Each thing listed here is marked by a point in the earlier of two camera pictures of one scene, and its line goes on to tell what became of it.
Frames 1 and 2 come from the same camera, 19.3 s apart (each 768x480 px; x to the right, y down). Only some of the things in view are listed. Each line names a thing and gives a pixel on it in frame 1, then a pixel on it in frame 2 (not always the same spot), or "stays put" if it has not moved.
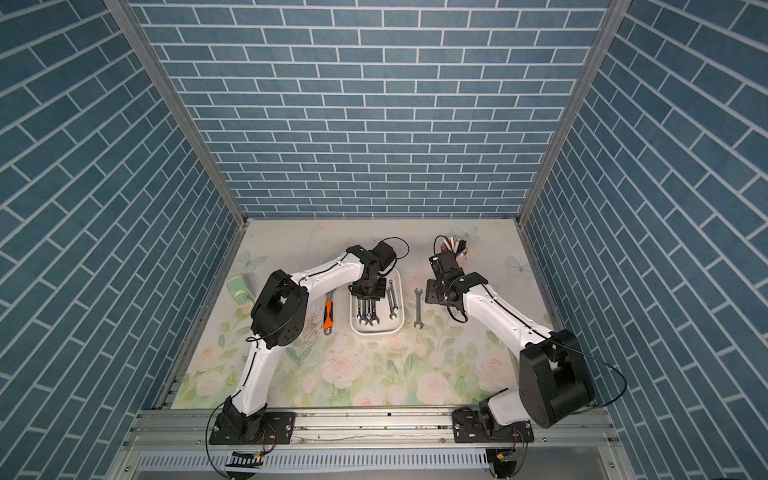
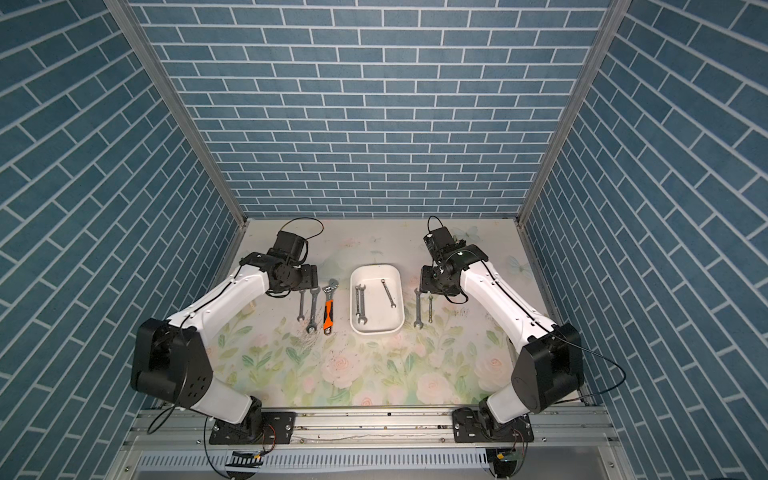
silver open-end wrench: (374, 316) → (362, 317)
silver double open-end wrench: (418, 315) stays put
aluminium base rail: (377, 430) stays put
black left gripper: (379, 295) → (311, 276)
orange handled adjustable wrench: (328, 322) stays put
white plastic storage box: (385, 325) stays put
